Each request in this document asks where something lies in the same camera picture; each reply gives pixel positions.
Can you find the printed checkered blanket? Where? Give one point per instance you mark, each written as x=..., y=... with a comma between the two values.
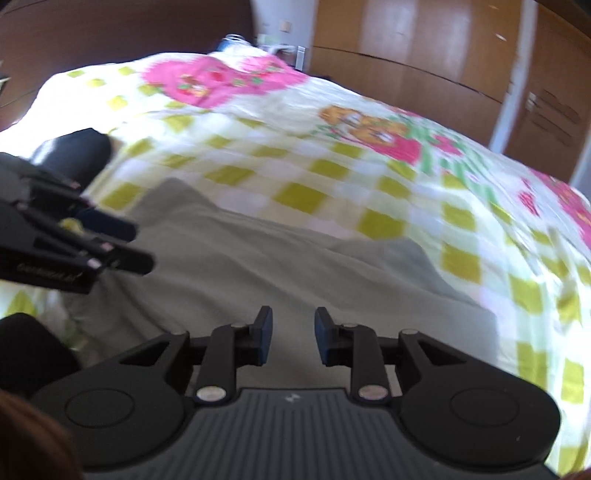
x=323, y=152

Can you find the wooden wardrobe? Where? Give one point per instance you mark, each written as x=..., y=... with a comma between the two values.
x=415, y=41

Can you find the white wall switch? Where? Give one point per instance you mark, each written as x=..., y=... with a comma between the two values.
x=287, y=26

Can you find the wooden door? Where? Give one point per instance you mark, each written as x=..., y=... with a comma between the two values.
x=554, y=106

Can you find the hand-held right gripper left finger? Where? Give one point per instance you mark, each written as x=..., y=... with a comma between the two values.
x=264, y=334

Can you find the person's black clothing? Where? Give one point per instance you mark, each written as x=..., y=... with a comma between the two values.
x=32, y=355

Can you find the white bag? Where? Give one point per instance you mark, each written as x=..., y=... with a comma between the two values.
x=281, y=50

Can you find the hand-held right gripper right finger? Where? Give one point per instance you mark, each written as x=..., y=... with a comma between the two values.
x=323, y=334

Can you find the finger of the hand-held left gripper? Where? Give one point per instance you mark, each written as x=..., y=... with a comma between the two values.
x=127, y=262
x=108, y=226

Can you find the dark wooden headboard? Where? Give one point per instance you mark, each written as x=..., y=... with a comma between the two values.
x=115, y=32

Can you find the grey pants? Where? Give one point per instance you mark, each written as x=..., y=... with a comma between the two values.
x=277, y=295

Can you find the person's reddish brown clothing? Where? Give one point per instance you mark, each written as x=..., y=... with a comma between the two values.
x=32, y=438

